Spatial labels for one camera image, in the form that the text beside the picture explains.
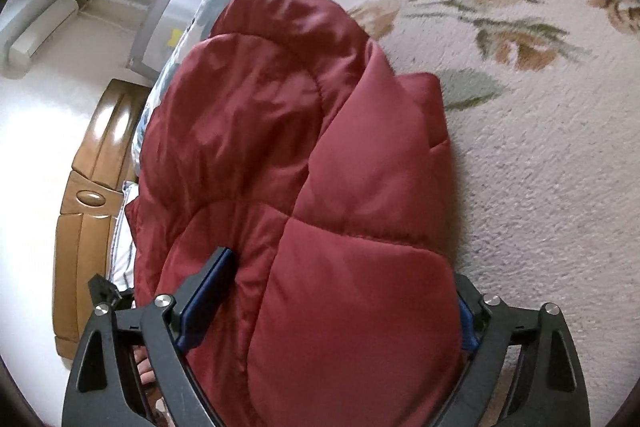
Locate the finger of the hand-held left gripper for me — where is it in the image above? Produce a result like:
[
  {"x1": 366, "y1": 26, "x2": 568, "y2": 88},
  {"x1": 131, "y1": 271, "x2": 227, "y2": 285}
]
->
[{"x1": 87, "y1": 274, "x2": 135, "y2": 311}]

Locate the wooden bed headboard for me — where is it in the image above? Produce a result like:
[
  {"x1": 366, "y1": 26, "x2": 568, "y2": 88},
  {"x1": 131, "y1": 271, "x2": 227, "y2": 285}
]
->
[{"x1": 52, "y1": 79, "x2": 153, "y2": 348}]

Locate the red quilted puffer coat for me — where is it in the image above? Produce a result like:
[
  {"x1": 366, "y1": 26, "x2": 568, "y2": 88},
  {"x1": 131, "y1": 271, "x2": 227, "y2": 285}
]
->
[{"x1": 125, "y1": 0, "x2": 473, "y2": 427}]

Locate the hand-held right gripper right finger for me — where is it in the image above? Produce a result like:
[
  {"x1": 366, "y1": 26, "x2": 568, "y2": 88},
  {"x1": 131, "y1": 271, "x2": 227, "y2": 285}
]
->
[{"x1": 439, "y1": 273, "x2": 590, "y2": 427}]

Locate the cream floral bedspread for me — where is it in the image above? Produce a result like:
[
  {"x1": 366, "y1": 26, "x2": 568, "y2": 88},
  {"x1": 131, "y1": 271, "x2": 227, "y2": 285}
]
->
[{"x1": 290, "y1": 0, "x2": 640, "y2": 427}]

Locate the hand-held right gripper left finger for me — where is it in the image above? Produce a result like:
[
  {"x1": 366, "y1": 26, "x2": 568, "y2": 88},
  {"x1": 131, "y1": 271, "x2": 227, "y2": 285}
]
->
[{"x1": 61, "y1": 247, "x2": 236, "y2": 427}]

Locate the grey striped white pillow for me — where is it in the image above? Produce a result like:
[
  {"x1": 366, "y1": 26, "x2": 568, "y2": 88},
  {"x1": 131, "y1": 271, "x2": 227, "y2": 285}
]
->
[{"x1": 107, "y1": 179, "x2": 143, "y2": 293}]

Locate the white air conditioner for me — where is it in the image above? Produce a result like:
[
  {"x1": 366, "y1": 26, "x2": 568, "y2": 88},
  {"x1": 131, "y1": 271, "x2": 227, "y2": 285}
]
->
[{"x1": 7, "y1": 0, "x2": 80, "y2": 65}]

